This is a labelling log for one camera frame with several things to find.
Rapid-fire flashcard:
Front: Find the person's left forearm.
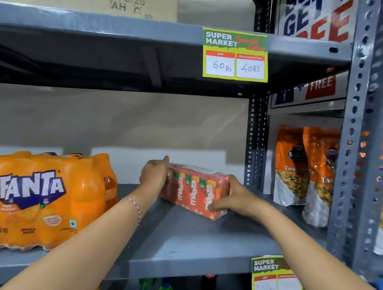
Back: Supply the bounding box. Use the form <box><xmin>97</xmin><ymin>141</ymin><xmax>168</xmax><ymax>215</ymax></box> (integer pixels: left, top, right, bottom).
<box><xmin>0</xmin><ymin>188</ymin><xmax>156</xmax><ymax>290</ymax></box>

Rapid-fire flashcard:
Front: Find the grey metal shelf rack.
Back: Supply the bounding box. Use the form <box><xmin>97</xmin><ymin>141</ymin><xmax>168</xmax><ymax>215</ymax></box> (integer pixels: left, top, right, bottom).
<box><xmin>0</xmin><ymin>0</ymin><xmax>383</xmax><ymax>290</ymax></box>

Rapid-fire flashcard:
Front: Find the brown cardboard box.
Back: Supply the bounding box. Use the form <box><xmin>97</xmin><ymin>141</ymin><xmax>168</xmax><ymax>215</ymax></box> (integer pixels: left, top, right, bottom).
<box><xmin>0</xmin><ymin>0</ymin><xmax>179</xmax><ymax>23</ymax></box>

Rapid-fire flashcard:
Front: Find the green plastic bottle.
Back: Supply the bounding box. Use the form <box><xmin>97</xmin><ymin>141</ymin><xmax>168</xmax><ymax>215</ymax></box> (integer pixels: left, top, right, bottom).
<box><xmin>138</xmin><ymin>277</ymin><xmax>156</xmax><ymax>290</ymax></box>

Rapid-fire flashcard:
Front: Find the person's right forearm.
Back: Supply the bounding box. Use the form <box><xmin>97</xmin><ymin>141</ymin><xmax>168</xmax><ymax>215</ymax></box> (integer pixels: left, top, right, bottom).
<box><xmin>256</xmin><ymin>202</ymin><xmax>383</xmax><ymax>290</ymax></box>

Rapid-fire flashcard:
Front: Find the green yellow price label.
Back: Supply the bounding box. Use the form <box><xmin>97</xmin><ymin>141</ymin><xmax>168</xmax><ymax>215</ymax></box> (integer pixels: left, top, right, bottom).
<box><xmin>250</xmin><ymin>254</ymin><xmax>305</xmax><ymax>290</ymax></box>
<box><xmin>201</xmin><ymin>27</ymin><xmax>270</xmax><ymax>83</ymax></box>

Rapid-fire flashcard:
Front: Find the white promotional poster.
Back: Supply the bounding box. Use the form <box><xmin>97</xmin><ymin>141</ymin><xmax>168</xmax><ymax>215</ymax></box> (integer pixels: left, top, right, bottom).
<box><xmin>270</xmin><ymin>0</ymin><xmax>359</xmax><ymax>112</ymax></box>

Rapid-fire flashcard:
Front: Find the person's right hand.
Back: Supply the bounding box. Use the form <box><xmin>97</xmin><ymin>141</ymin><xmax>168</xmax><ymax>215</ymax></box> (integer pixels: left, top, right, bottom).
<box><xmin>207</xmin><ymin>174</ymin><xmax>272</xmax><ymax>223</ymax></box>

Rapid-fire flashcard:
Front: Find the dark bottle with red cap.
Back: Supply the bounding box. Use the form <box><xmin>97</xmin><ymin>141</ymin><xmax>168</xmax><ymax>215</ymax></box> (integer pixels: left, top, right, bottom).
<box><xmin>201</xmin><ymin>274</ymin><xmax>217</xmax><ymax>290</ymax></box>

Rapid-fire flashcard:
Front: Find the orange soda bottle multipack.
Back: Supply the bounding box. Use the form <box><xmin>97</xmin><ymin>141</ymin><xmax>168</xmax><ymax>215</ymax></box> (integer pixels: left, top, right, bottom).
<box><xmin>0</xmin><ymin>149</ymin><xmax>120</xmax><ymax>256</ymax></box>

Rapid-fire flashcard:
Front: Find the beaded thread bracelet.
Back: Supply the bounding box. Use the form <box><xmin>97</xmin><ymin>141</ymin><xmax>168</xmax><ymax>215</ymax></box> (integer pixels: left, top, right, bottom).
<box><xmin>119</xmin><ymin>197</ymin><xmax>142</xmax><ymax>225</ymax></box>

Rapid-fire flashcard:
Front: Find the person's left hand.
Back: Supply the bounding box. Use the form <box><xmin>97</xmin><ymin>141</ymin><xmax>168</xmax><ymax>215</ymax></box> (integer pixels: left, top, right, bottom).
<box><xmin>136</xmin><ymin>155</ymin><xmax>170</xmax><ymax>206</ymax></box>

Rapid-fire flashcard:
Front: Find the red juice carton pack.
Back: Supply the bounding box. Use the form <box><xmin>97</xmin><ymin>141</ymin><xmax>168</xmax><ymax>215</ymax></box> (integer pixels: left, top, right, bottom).
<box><xmin>159</xmin><ymin>163</ymin><xmax>231</xmax><ymax>222</ymax></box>

